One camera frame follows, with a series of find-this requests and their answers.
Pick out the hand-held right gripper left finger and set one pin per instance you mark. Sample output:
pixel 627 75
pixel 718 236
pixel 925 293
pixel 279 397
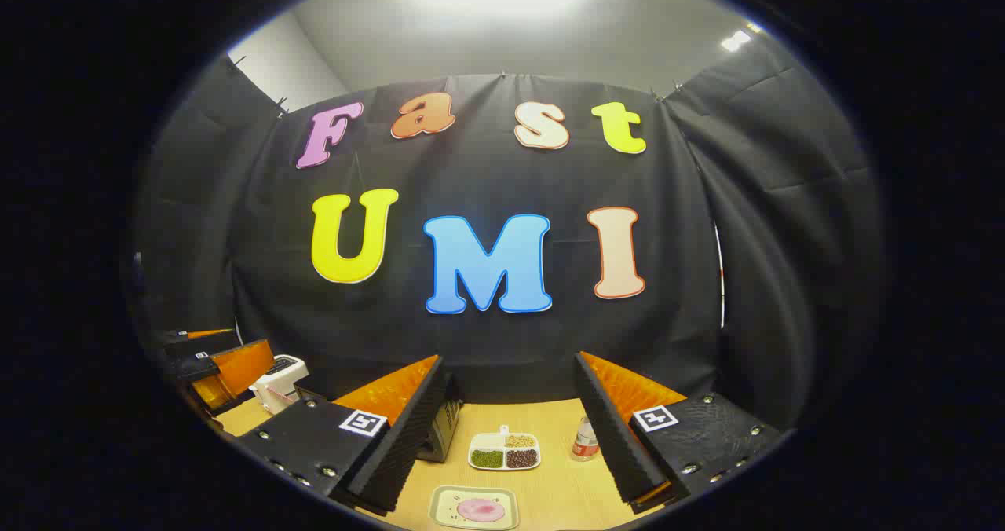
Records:
pixel 408 437

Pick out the small ceiling light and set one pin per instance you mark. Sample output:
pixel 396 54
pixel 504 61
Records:
pixel 736 40

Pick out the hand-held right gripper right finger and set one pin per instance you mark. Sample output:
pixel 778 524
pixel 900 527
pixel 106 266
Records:
pixel 608 429

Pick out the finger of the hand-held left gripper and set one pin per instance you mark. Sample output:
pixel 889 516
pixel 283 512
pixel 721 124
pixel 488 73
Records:
pixel 200 346
pixel 235 370

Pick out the white electronic device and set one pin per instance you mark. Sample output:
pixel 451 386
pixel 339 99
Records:
pixel 283 370

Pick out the white cherry print plate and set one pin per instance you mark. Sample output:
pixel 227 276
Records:
pixel 447 507

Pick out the white divided bean tray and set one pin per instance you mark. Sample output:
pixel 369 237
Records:
pixel 504 448

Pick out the black electric oven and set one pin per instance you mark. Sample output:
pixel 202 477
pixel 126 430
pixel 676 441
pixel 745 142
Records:
pixel 447 429

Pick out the pink ham slice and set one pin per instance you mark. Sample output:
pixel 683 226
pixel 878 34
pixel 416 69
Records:
pixel 480 510

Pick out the clear plastic bottle red label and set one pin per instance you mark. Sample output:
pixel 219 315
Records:
pixel 585 441

